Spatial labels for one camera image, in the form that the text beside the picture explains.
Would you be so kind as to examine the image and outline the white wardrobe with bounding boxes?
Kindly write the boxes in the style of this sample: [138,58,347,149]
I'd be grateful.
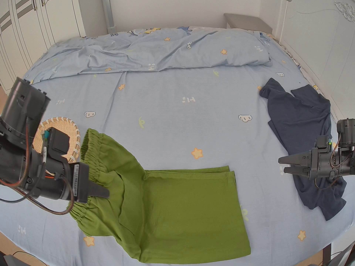
[0,0,85,92]

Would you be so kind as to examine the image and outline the black cable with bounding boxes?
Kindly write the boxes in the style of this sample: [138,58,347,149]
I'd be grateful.
[316,176,345,190]
[0,189,73,216]

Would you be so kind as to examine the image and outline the bed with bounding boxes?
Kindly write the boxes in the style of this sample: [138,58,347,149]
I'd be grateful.
[0,0,355,266]

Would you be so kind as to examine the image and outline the round woven basket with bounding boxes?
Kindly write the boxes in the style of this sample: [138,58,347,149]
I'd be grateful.
[33,117,81,164]

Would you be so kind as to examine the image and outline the grey bedside table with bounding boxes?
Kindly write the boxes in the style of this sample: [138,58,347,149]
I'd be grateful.
[224,13,273,34]

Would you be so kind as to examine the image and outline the green shorts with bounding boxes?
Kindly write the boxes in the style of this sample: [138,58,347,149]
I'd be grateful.
[68,129,251,263]

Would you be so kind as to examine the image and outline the pale blue quilt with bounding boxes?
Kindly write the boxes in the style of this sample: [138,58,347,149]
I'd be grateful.
[16,26,273,89]

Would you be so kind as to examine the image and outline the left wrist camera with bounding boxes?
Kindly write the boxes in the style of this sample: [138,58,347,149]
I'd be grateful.
[42,127,71,163]

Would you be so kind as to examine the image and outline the grey wall pipe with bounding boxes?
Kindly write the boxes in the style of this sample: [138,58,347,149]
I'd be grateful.
[99,0,115,28]

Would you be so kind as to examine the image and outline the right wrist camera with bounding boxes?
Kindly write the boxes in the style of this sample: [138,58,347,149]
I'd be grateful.
[315,135,333,152]

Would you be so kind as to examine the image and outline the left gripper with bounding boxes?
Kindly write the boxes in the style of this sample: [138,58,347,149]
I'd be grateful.
[27,158,90,203]

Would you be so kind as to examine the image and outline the dark blue garment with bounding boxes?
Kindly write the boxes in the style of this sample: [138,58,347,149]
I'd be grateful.
[260,78,347,221]

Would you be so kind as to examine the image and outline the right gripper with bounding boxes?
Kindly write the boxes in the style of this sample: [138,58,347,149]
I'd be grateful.
[278,148,338,180]

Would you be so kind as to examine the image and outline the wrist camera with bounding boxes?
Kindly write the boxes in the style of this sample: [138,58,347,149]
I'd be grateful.
[315,135,333,152]
[42,127,71,163]

